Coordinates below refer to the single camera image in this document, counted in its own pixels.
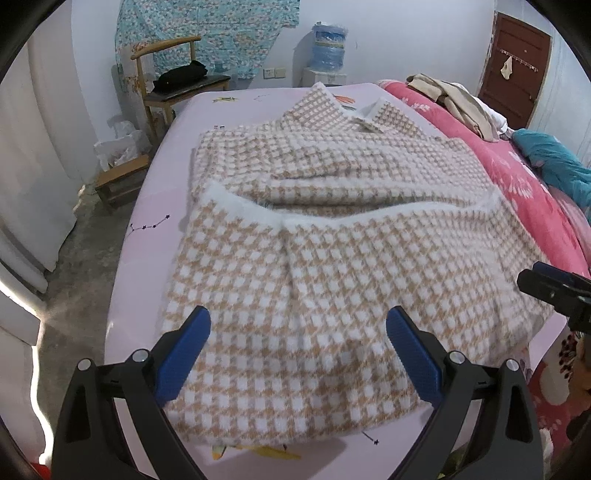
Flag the bed with pink sheet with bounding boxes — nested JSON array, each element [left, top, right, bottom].
[[104, 82, 591, 480]]

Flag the beige clothes pile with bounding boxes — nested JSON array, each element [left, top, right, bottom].
[[406, 73, 502, 141]]

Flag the white curtain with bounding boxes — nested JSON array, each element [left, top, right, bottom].
[[0, 37, 79, 296]]

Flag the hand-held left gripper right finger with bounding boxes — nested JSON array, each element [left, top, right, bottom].
[[385, 305, 544, 480]]

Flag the red floral cloth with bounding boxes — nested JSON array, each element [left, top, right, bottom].
[[526, 330, 591, 462]]

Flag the tan white checkered coat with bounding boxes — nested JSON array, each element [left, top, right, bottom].
[[159, 82, 557, 448]]

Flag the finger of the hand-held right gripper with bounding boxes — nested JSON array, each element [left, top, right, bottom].
[[516, 261, 591, 333]]

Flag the white water dispenser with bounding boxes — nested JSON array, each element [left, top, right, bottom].
[[302, 67, 347, 88]]

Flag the pink floral blanket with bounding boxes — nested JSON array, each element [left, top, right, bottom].
[[376, 78, 591, 278]]

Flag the teal floral hanging cloth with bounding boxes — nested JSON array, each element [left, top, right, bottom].
[[115, 0, 301, 81]]

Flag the wooden chair with black seat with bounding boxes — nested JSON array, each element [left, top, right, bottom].
[[130, 36, 232, 141]]

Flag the white plastic bags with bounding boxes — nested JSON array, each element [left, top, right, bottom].
[[95, 120, 153, 169]]

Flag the blue water jug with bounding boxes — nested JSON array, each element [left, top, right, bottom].
[[311, 23, 348, 72]]

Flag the white cloth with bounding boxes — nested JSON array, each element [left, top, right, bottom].
[[455, 83, 511, 134]]

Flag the brown door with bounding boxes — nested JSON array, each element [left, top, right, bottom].
[[478, 13, 552, 130]]

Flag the low wooden stool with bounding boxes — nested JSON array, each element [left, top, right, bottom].
[[95, 154, 151, 210]]

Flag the door hook rack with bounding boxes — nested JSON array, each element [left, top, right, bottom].
[[498, 48, 539, 72]]

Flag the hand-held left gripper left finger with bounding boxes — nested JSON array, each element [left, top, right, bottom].
[[52, 305, 212, 480]]

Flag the black cloth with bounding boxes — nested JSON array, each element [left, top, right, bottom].
[[152, 60, 208, 93]]

